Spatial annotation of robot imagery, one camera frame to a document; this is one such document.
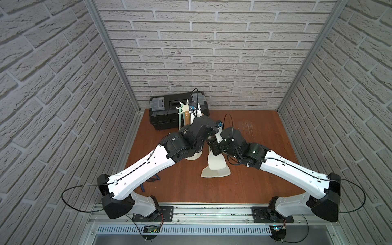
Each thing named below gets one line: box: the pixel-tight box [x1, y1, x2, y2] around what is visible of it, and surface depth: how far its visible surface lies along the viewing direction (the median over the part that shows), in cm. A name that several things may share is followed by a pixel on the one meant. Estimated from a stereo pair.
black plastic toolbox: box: [149, 91, 210, 131], surface depth 100 cm
